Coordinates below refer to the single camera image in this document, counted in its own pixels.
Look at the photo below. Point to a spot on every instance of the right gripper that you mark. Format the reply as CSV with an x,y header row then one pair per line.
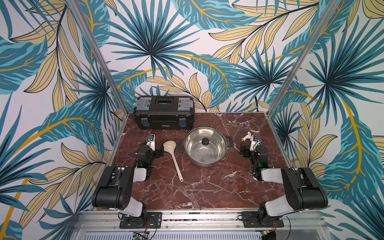
x,y
245,150

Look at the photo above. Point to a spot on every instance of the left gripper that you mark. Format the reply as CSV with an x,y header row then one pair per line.
x,y
156,151

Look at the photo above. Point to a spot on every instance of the beige plastic ladle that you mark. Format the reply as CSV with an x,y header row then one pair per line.
x,y
169,147

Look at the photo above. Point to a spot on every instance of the glass pot lid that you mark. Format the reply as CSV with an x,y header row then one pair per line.
x,y
205,145

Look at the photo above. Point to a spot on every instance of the stainless steel pot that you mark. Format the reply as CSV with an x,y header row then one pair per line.
x,y
207,147

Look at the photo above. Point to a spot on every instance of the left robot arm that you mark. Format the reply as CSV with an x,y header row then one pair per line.
x,y
114,190

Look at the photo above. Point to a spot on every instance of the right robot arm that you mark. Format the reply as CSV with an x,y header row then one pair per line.
x,y
302,190

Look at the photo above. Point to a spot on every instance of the white faucet pipe fitting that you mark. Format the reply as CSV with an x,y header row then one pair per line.
x,y
248,136

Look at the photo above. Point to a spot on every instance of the black plastic toolbox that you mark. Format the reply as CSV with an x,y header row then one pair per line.
x,y
164,113

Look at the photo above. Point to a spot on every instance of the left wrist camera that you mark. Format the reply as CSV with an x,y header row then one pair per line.
x,y
151,142

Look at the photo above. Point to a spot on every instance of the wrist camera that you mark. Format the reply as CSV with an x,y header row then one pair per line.
x,y
151,142
255,141

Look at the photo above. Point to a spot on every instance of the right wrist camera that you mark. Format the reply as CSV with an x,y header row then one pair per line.
x,y
255,141

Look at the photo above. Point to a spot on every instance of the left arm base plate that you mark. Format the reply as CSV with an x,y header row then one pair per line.
x,y
141,220

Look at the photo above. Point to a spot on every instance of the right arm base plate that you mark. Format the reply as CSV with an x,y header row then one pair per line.
x,y
258,220

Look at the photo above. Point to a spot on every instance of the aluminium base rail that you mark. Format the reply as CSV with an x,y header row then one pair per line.
x,y
203,224

